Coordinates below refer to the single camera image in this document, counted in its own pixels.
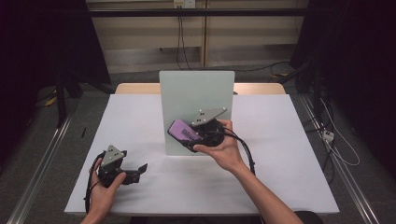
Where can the white whiteboard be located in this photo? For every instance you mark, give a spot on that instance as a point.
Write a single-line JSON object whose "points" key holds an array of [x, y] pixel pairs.
{"points": [[186, 96]]}

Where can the black marker pen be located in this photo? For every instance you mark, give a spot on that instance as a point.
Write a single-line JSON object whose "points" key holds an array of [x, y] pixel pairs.
{"points": [[83, 132]]}

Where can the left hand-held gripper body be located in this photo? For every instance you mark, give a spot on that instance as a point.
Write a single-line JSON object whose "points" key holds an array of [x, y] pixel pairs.
{"points": [[111, 157]]}

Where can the white table cover sheet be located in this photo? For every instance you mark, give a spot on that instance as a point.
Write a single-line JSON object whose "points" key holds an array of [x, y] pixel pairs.
{"points": [[174, 189]]}

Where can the white power strip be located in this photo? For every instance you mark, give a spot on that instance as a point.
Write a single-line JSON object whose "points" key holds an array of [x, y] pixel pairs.
{"points": [[328, 136]]}

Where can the wooden table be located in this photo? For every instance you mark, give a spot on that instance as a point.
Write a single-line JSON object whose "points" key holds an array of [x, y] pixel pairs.
{"points": [[137, 88]]}

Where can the purple whiteboard eraser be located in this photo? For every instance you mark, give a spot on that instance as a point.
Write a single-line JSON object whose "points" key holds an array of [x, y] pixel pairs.
{"points": [[183, 130]]}

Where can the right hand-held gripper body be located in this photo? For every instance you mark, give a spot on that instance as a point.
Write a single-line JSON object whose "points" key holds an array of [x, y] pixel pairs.
{"points": [[207, 115]]}

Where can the person's right hand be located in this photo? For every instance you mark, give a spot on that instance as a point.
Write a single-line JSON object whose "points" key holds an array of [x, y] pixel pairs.
{"points": [[227, 152]]}

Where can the aluminium floor rail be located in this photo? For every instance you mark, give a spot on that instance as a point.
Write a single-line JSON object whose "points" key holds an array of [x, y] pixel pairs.
{"points": [[40, 168], [348, 174]]}

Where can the black horizontal crossbar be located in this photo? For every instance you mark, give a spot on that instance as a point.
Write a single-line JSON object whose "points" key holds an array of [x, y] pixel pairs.
{"points": [[140, 12]]}

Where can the black metal stand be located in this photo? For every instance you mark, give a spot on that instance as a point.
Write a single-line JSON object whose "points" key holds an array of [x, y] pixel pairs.
{"points": [[60, 99], [316, 87]]}

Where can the white wall socket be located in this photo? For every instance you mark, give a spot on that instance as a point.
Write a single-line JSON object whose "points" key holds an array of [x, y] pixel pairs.
{"points": [[184, 3]]}

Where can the dark curtain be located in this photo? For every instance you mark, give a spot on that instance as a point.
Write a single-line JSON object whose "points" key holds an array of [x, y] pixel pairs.
{"points": [[358, 62], [37, 46]]}

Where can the yellow floor tape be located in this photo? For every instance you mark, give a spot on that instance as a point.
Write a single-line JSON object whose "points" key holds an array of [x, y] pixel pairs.
{"points": [[50, 101], [280, 75]]}

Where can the person's left hand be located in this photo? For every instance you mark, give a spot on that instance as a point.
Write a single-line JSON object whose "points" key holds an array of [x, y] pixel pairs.
{"points": [[100, 197]]}

